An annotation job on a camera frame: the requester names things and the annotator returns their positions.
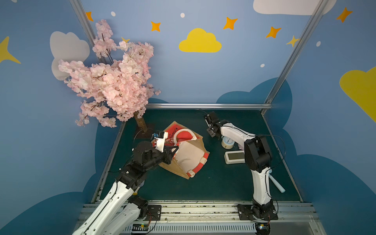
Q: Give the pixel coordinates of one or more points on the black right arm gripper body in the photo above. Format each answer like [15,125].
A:
[211,125]

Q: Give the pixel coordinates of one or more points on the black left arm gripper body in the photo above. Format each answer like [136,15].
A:
[169,154]

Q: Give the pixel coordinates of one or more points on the blue twin bell alarm clock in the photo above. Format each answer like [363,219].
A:
[227,143]

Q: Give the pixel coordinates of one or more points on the white rectangular digital clock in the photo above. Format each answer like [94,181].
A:
[234,157]

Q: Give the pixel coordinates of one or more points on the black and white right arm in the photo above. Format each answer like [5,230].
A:
[258,159]

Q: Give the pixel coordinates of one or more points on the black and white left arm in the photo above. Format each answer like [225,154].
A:
[121,207]

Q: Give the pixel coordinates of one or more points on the brown artificial tree trunk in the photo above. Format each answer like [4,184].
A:
[140,122]

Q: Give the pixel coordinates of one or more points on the small green circuit board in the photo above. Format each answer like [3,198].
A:
[139,228]

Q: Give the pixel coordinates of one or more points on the pink cherry blossom foliage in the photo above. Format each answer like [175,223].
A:
[116,91]

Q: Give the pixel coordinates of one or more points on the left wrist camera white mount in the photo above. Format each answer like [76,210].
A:
[159,140]

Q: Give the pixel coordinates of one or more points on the horizontal aluminium frame rail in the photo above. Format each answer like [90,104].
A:
[207,106]

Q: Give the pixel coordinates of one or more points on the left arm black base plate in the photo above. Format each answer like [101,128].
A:
[152,212]

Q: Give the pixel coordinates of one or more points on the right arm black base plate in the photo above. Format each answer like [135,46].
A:
[264,212]

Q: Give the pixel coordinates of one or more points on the front aluminium mounting rail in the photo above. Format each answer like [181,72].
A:
[190,217]

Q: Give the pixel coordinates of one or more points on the right aluminium frame post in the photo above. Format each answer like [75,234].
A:
[298,48]

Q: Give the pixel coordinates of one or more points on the aluminium frame post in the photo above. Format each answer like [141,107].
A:
[298,48]
[84,21]

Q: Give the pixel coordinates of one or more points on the left aluminium frame post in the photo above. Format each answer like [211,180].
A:
[84,21]

